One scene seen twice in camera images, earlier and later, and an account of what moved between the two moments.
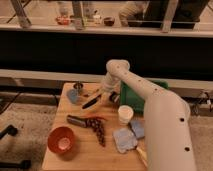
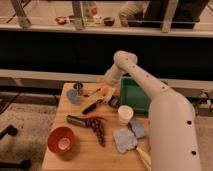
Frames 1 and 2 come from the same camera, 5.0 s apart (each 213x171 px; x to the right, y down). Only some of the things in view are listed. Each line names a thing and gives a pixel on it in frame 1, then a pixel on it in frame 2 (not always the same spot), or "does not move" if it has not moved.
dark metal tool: x=84 y=122 does not move
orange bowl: x=60 y=139 does not move
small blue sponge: x=138 y=127 does not move
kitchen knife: x=91 y=101 -> x=110 y=99
